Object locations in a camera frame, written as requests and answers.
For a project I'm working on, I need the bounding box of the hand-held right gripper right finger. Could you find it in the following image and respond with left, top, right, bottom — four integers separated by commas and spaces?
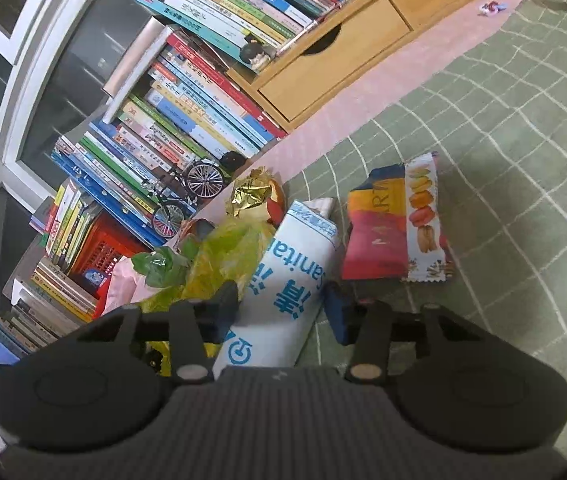
324, 280, 484, 386

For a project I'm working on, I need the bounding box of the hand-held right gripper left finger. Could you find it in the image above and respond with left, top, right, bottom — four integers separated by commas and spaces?
81, 280, 240, 386

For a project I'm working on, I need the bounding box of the yellow snack bag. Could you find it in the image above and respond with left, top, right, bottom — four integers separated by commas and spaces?
138, 220, 277, 378

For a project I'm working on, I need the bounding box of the white and blue wipes packet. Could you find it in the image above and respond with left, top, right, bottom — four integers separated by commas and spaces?
211, 200, 339, 368

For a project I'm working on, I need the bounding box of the light green bag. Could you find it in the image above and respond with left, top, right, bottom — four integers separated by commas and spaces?
131, 247, 192, 288

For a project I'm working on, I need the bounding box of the orange and red snack packet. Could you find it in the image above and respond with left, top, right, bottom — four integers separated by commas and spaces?
178, 217, 217, 248

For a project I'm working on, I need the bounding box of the red and orange snack wrapper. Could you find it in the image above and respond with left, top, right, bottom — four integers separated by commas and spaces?
341, 152, 457, 283

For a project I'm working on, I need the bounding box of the beige cookie-print packet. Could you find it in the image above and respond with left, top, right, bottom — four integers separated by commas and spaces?
303, 197, 335, 221

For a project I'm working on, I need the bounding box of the gold and red foil wrapper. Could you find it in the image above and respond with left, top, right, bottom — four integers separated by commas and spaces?
228, 166, 285, 226

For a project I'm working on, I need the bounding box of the row of pale-spined books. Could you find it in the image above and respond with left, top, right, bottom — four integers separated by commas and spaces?
0, 255, 102, 371

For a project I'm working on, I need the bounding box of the stack of flat-lying books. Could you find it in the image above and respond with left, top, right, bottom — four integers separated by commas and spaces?
28, 182, 102, 276

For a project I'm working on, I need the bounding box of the row of tall upright books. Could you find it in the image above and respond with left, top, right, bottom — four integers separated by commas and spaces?
51, 15, 287, 248

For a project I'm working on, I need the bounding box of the black model bicycle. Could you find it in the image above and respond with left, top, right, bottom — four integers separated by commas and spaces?
141, 157, 227, 241

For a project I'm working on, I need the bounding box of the red plastic crate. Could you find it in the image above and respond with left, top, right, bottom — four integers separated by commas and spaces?
66, 212, 157, 291

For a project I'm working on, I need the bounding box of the green checked blanket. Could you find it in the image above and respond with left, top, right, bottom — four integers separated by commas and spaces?
283, 0, 567, 463

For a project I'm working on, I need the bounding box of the small black-haired figurine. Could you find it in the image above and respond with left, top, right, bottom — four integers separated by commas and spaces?
240, 35, 279, 70

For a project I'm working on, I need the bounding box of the wooden drawer organizer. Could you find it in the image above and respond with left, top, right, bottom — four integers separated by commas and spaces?
226, 0, 531, 136

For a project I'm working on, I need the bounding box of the white flat folder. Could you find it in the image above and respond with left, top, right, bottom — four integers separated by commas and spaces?
101, 15, 174, 126

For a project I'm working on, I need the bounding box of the white window frame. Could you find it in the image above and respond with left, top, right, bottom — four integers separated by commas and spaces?
0, 0, 194, 241

